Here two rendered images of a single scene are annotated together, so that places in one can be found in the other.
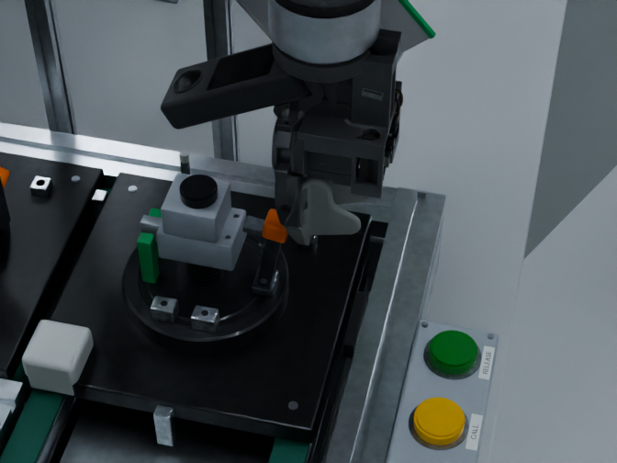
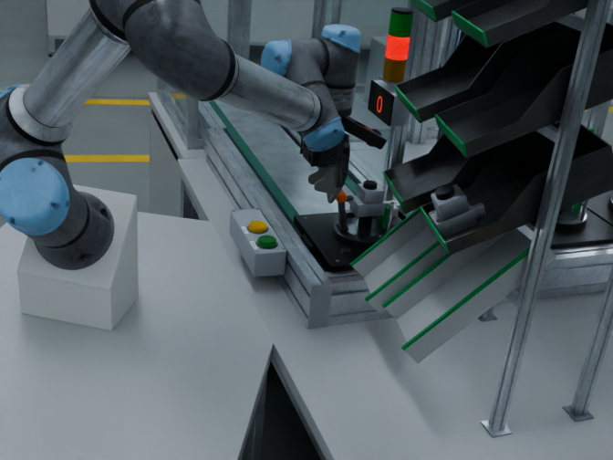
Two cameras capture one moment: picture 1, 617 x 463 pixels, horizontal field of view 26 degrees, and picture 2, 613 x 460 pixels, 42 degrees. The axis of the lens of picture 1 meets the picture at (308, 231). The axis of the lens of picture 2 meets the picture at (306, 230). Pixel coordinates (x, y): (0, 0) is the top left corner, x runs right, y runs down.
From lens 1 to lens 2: 216 cm
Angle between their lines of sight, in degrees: 100
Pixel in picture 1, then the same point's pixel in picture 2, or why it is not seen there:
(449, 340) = (270, 240)
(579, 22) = not seen: outside the picture
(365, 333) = (301, 242)
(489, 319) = (271, 318)
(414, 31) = (376, 298)
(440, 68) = (389, 420)
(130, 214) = not seen: hidden behind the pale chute
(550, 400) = (230, 301)
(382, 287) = (307, 255)
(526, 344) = (250, 314)
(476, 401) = (249, 235)
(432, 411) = (261, 224)
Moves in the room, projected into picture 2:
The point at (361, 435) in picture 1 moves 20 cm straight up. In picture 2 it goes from (280, 225) to (286, 141)
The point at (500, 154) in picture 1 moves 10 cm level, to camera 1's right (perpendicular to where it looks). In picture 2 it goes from (317, 383) to (270, 399)
